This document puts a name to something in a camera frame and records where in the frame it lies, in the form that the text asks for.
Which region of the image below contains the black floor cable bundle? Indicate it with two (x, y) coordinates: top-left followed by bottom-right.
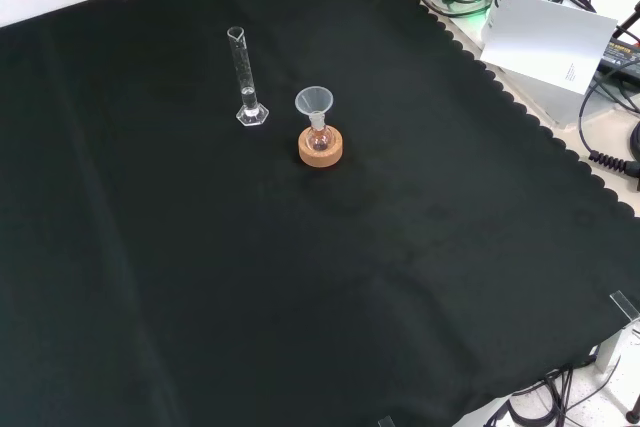
(483, 365), (640, 427)

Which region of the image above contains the cork ring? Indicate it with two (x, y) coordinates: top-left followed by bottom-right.
(298, 125), (346, 168)

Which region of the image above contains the black power adapter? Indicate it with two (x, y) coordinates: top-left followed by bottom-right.
(597, 36), (640, 76)

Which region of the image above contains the clear glass graduated cylinder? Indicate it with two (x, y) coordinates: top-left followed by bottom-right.
(226, 26), (271, 128)

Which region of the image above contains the white metal bracket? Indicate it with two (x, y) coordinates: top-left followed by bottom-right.
(594, 321), (640, 374)

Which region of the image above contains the grey metal base plate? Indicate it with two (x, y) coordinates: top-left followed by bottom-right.
(479, 11), (614, 130)

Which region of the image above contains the small round-bottom glass flask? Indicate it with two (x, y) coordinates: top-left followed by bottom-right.
(305, 114), (334, 153)

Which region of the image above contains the clear plastic funnel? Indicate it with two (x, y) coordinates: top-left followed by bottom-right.
(294, 87), (335, 121)

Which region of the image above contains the black bench cloth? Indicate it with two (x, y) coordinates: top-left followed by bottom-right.
(0, 0), (640, 427)

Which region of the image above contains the black coiled cable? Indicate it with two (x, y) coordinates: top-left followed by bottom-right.
(578, 71), (640, 179)

